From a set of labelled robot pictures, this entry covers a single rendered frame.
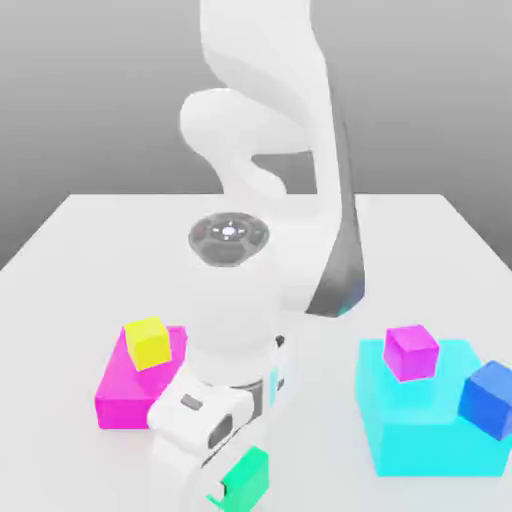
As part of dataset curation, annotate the small green cube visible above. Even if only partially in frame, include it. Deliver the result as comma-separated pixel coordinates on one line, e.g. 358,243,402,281
205,445,270,512

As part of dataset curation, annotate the small blue cube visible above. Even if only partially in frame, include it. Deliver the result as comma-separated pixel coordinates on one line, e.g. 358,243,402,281
457,359,512,442

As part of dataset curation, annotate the large magenta box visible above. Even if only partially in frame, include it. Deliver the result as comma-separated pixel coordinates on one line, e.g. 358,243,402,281
94,325,189,430

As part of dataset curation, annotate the small yellow cube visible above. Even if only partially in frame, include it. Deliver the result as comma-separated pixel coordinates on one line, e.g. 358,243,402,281
122,316,172,372

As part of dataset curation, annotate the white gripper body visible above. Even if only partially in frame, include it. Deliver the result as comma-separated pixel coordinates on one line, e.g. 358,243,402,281
151,433,238,512

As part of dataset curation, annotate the small purple cube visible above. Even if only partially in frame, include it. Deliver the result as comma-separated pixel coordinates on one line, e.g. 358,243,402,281
382,324,440,383

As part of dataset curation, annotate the large cyan box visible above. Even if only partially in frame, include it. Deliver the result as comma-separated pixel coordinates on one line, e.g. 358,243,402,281
354,338,512,478

